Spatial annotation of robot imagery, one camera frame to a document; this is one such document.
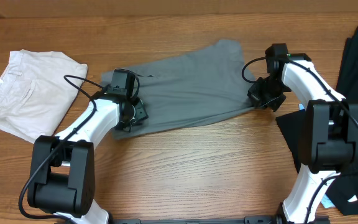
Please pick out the folded cream shorts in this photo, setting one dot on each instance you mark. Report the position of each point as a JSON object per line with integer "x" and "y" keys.
{"x": 36, "y": 91}

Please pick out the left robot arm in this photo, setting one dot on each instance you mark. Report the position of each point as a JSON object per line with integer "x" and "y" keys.
{"x": 61, "y": 184}

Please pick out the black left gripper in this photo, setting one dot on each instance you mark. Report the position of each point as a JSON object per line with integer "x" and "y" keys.
{"x": 140, "y": 113}

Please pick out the light blue cloth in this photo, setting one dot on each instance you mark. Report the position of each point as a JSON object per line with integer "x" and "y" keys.
{"x": 326, "y": 202}

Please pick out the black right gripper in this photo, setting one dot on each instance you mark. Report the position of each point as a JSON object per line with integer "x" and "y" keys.
{"x": 257, "y": 94}

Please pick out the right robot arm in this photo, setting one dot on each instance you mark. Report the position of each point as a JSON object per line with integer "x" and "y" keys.
{"x": 328, "y": 142}

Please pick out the grey shorts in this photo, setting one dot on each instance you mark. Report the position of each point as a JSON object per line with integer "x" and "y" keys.
{"x": 194, "y": 89}

